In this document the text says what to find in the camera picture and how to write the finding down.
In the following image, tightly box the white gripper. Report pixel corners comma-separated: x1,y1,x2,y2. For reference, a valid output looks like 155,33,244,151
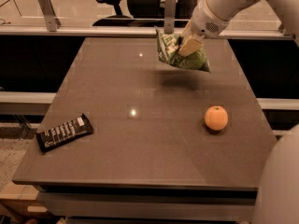
178,0,229,57

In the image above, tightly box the green jalapeno chip bag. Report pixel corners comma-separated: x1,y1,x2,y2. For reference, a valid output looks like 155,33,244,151
155,28,210,72

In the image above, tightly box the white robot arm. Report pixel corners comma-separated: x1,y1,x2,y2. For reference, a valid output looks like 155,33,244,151
178,0,299,224

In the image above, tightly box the black rxbar chocolate bar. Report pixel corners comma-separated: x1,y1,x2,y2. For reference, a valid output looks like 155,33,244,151
36,114,94,152

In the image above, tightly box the black office chair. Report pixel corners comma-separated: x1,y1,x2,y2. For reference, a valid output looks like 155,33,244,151
93,0,198,27

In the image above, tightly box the orange fruit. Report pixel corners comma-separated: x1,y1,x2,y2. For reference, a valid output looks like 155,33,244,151
204,105,228,131

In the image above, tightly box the glass partition panel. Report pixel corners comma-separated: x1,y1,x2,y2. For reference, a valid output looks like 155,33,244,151
0,0,281,30

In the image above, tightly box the wooden crate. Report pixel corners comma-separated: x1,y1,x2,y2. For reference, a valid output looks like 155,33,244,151
0,182,55,224

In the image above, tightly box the middle metal bracket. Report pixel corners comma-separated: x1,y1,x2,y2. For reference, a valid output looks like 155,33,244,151
164,0,176,34

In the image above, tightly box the left metal bracket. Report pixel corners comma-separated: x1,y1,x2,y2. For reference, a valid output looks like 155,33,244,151
37,0,61,32

